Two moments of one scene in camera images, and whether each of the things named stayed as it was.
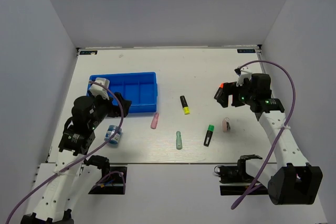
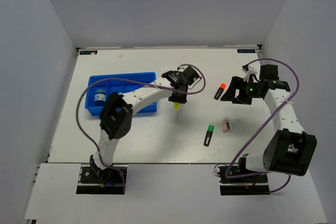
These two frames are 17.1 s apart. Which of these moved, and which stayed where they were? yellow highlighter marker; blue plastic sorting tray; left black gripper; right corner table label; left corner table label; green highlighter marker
Moved: yellow highlighter marker; left black gripper
Stayed: green highlighter marker; blue plastic sorting tray; right corner table label; left corner table label
